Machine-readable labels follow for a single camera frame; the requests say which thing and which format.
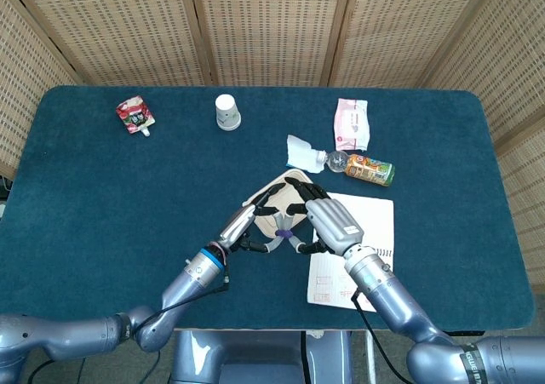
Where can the white paper cup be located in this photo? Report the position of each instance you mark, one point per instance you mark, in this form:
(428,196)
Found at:
(227,111)

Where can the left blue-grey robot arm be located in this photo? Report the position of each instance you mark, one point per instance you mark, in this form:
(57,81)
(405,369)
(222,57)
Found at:
(187,286)

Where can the pink wet wipes pack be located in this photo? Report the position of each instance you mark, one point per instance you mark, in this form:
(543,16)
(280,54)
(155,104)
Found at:
(351,124)

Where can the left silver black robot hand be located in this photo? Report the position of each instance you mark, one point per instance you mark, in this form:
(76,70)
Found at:
(238,226)

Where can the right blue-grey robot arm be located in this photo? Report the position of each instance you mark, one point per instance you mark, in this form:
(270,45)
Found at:
(396,299)

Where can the plastic bottle orange label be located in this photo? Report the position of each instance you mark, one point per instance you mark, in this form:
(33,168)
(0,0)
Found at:
(368,169)

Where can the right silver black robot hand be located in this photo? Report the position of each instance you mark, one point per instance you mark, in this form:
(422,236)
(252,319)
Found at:
(334,222)

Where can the black table frame bar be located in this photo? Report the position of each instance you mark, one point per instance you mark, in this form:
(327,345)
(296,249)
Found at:
(464,333)

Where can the blue-grey robot torso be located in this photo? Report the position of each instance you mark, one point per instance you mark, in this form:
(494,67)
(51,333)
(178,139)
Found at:
(255,354)

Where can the red spouted snack pouch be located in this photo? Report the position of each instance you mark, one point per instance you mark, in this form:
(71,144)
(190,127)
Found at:
(134,115)

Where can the beige rectangular food container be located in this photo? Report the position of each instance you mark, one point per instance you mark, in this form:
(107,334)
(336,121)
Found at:
(266,224)

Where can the crumpled white tissue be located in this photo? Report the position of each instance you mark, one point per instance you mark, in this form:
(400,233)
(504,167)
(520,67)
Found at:
(300,152)

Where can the open spiral notebook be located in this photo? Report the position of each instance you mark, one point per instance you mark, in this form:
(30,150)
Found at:
(370,218)

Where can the woven bamboo folding screen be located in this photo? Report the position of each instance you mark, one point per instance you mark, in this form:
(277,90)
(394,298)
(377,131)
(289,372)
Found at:
(272,26)

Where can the dark blue table mat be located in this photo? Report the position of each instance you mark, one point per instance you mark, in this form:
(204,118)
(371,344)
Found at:
(127,213)

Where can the white table leg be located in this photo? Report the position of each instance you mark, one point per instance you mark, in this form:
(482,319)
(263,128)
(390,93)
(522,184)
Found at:
(371,354)

